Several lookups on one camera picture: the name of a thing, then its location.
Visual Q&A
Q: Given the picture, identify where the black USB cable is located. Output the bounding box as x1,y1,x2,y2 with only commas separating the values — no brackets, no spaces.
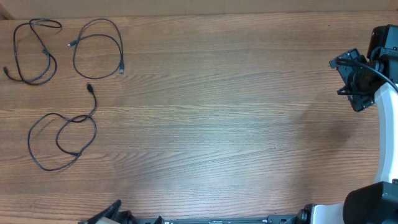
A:
27,83,98,172
67,17,126,80
2,17,63,86

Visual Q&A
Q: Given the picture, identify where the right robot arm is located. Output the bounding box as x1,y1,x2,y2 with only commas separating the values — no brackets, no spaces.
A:
285,24,397,223

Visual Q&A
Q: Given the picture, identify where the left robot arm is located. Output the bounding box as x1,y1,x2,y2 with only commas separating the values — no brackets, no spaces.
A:
78,200,138,224

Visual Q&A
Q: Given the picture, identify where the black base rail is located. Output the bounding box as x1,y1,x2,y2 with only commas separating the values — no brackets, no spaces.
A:
137,215,297,224

